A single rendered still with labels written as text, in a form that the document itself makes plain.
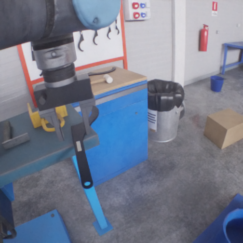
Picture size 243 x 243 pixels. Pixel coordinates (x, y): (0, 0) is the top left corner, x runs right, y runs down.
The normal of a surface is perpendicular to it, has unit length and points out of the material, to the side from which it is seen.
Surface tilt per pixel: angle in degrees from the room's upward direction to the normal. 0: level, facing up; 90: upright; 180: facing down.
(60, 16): 121
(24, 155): 0
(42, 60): 90
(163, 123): 93
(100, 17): 88
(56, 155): 90
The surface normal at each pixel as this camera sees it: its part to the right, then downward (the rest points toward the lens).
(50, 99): 0.31, 0.49
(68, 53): 0.80, 0.25
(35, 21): 0.66, 0.71
